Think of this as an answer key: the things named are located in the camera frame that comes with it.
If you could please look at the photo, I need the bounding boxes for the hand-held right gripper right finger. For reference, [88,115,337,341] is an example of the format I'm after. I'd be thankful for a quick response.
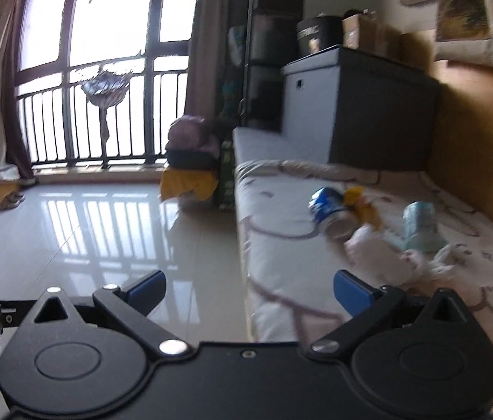
[310,270,480,356]

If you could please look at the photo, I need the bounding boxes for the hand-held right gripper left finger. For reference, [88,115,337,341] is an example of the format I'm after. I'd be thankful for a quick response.
[22,270,192,356]

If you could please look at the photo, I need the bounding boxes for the white plastic bag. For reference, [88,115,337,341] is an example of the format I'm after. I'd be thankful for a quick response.
[345,225,423,283]

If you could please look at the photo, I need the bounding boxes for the small yellow carton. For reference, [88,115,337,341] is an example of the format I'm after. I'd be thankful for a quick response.
[343,187,383,231]

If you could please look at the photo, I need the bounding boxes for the white tissue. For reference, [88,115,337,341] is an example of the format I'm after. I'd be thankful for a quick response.
[421,245,471,290]

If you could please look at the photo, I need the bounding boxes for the printed white blanket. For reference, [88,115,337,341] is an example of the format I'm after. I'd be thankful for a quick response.
[233,160,493,420]

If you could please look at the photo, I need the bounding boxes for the blue drink can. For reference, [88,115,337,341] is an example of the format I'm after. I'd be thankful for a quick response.
[308,187,359,241]

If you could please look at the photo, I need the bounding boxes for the pair of shoes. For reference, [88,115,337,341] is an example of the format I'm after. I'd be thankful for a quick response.
[0,192,27,212]

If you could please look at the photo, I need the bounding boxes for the teal drink can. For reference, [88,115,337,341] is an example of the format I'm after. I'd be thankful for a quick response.
[403,201,446,253]

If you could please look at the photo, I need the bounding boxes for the yellow cloth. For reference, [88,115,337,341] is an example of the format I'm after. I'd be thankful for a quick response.
[160,167,221,203]

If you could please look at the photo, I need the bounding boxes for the black case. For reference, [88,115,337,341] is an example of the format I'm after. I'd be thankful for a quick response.
[168,146,221,171]

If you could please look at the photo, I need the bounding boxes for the green box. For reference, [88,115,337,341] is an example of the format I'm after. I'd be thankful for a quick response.
[217,140,237,211]

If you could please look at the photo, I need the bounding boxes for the black balcony railing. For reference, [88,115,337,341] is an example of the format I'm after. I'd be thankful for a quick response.
[16,55,190,171]

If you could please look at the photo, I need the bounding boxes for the brown and white curtain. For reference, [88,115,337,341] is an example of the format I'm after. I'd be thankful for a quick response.
[0,0,38,183]

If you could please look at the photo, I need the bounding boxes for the grey storage box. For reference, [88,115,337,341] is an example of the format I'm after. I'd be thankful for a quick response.
[282,46,442,171]

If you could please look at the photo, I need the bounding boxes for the beige window curtain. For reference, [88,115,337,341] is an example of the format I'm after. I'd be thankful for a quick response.
[184,0,251,120]

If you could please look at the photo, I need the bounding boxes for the black shelf unit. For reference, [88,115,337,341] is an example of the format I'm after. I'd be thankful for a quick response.
[242,0,306,133]

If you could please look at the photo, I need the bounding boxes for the black round box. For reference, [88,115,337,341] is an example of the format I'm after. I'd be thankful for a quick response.
[296,16,344,58]

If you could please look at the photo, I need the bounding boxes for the brown cardboard boxes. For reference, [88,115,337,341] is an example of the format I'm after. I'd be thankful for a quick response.
[341,11,401,53]

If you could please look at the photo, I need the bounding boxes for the hanging wire basket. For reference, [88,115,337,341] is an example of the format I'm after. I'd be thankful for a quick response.
[81,50,145,145]

